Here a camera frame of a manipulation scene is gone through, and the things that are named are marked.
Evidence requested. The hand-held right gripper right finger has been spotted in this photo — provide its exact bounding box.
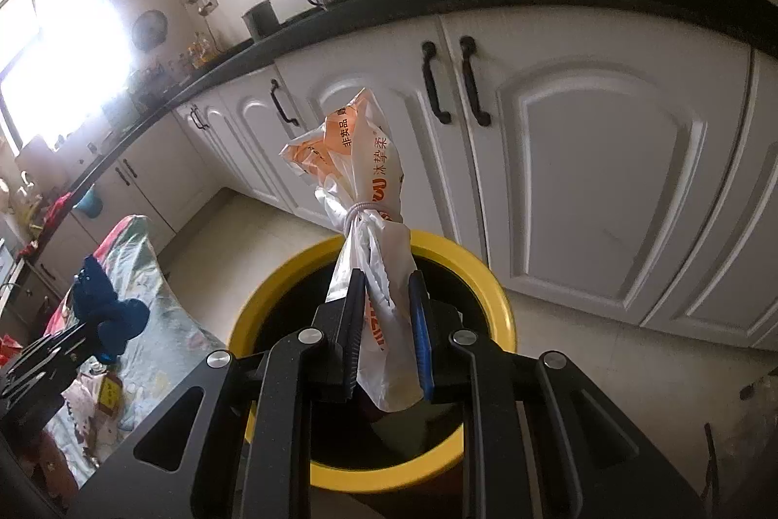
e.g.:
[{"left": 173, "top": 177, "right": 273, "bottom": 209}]
[{"left": 407, "top": 269, "right": 709, "bottom": 519}]

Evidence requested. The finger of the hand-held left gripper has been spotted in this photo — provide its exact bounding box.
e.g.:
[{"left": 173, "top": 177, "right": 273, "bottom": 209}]
[
  {"left": 0, "top": 361, "right": 80, "bottom": 435},
  {"left": 18, "top": 321, "right": 107, "bottom": 369}
]

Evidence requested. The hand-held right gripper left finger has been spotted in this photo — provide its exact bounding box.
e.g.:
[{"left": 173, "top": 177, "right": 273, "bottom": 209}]
[{"left": 73, "top": 269, "right": 371, "bottom": 519}]

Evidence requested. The blue cloth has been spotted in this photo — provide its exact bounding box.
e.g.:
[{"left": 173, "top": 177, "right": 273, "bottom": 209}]
[{"left": 73, "top": 254, "right": 151, "bottom": 365}]

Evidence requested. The yellow trash bin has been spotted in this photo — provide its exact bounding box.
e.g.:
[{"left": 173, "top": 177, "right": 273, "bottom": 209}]
[{"left": 228, "top": 230, "right": 517, "bottom": 496}]

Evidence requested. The white orange printed plastic bag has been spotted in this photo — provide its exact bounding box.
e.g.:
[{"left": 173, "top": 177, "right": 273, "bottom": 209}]
[{"left": 280, "top": 87, "right": 426, "bottom": 413}]

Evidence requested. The small yellow packet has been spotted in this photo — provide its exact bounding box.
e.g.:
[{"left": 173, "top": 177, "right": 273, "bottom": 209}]
[{"left": 97, "top": 376, "right": 123, "bottom": 416}]

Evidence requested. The printed blanket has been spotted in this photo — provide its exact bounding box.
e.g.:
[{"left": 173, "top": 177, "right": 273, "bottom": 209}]
[{"left": 18, "top": 215, "right": 232, "bottom": 496}]

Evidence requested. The red cloth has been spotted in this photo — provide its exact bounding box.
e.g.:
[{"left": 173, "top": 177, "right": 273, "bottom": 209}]
[{"left": 18, "top": 194, "right": 74, "bottom": 258}]

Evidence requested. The white side cabinet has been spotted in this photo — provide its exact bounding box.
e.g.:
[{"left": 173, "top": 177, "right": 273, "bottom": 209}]
[{"left": 91, "top": 130, "right": 201, "bottom": 252}]

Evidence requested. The narrow white cabinet door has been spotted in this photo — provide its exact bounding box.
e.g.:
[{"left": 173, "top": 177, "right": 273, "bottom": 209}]
[
  {"left": 173, "top": 96, "right": 274, "bottom": 204},
  {"left": 215, "top": 63, "right": 317, "bottom": 219}
]

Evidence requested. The wide white cabinet door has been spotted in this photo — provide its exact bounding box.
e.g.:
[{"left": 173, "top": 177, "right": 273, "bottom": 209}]
[{"left": 441, "top": 5, "right": 758, "bottom": 328}]

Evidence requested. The window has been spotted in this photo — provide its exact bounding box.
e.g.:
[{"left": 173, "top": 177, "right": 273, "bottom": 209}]
[{"left": 0, "top": 0, "right": 131, "bottom": 155}]

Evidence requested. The row of seasoning bottles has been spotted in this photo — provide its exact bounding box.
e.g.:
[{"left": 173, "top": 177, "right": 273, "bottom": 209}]
[{"left": 176, "top": 36, "right": 220, "bottom": 70}]

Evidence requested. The round decorated plate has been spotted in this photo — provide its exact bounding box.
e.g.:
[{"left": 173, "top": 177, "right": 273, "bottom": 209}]
[{"left": 130, "top": 9, "right": 168, "bottom": 53}]

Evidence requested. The black canister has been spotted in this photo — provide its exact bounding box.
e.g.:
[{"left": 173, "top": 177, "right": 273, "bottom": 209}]
[{"left": 242, "top": 0, "right": 282, "bottom": 39}]

